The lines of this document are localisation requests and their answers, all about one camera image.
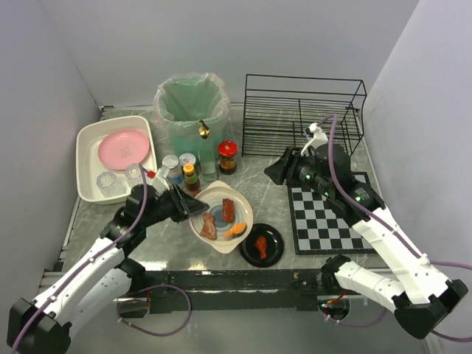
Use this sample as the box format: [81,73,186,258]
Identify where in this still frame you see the brown sauce bottle yellow cap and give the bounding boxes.
[183,164,201,196]

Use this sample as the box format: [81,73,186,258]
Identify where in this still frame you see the brown meat slice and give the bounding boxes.
[222,198,235,223]
[199,212,217,240]

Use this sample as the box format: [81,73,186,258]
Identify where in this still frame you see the beige bowl with handles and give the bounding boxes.
[190,181,254,254]

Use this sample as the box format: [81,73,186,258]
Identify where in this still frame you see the clear wine glass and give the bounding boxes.
[125,164,148,189]
[96,171,126,198]

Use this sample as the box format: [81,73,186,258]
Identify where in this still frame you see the glass oil bottle gold spout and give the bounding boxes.
[198,120,217,182]

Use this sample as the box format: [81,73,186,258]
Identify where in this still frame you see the orange salmon piece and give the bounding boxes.
[223,223,247,240]

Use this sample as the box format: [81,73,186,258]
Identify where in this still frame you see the pink plate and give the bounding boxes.
[97,128,150,170]

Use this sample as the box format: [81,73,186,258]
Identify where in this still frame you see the red fried chicken drumstick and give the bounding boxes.
[254,235,267,260]

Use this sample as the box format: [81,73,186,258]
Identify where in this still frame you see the black small plate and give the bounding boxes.
[239,223,285,268]

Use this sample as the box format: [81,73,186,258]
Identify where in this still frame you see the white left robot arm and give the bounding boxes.
[7,184,209,353]

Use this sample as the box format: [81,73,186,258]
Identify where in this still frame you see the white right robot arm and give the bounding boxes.
[264,145,468,339]

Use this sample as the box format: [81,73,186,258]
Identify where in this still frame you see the white jar blue label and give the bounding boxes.
[162,155,184,185]

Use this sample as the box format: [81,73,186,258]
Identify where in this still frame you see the silver lid spice jar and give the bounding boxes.
[179,153,197,170]

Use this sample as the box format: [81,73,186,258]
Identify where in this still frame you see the black white chessboard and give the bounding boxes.
[287,185,375,255]

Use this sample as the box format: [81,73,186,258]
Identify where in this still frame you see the red lid sauce jar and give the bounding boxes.
[218,140,237,175]

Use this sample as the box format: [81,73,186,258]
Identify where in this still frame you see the white plastic wash basin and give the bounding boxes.
[76,116,158,205]

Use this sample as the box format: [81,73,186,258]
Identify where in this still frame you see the green bin with pink bag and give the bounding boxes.
[153,72,233,163]

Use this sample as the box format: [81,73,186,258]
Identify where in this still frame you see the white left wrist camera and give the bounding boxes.
[146,167,170,195]

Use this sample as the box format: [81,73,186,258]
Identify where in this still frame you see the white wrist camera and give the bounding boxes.
[146,167,170,195]
[300,122,328,156]

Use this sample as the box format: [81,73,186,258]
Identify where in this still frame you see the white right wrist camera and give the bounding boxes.
[300,122,328,156]

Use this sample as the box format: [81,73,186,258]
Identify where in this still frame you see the black wire dish rack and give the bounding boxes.
[240,74,367,157]

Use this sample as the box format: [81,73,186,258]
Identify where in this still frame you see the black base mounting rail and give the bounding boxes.
[101,270,364,319]

